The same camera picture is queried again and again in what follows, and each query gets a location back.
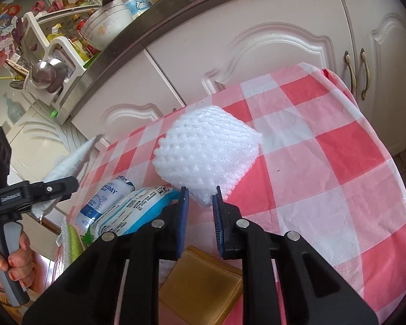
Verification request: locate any white blue-label plastic bottle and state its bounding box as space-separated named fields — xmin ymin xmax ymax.
xmin=74 ymin=176 xmax=135 ymax=233

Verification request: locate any white foam fruit net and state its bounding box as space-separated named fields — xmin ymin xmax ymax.
xmin=153 ymin=106 xmax=263 ymax=206

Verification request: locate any white kitchen base cabinet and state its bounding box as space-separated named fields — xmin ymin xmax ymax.
xmin=72 ymin=0 xmax=406 ymax=155

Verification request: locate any person's left hand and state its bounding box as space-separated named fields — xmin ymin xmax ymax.
xmin=0 ymin=232 xmax=35 ymax=288

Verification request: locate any green white striped cloth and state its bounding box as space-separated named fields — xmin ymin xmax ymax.
xmin=56 ymin=217 xmax=84 ymax=269

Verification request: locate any white frosted sliding door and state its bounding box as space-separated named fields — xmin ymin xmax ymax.
xmin=0 ymin=81 xmax=87 ymax=181

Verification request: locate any blue white wet-wipes pack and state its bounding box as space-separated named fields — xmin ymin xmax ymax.
xmin=83 ymin=186 xmax=179 ymax=246

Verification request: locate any yellow sponge cloth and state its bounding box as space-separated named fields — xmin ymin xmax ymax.
xmin=158 ymin=246 xmax=243 ymax=324

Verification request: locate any red white checkered tablecloth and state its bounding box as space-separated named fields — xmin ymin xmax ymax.
xmin=197 ymin=63 xmax=406 ymax=321

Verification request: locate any steel ladle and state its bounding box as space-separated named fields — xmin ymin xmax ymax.
xmin=30 ymin=58 xmax=68 ymax=93

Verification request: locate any white dish drying rack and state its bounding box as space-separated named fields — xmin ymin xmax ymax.
xmin=22 ymin=4 xmax=100 ymax=110

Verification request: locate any grey stone countertop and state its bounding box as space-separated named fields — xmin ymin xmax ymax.
xmin=55 ymin=0 xmax=390 ymax=126

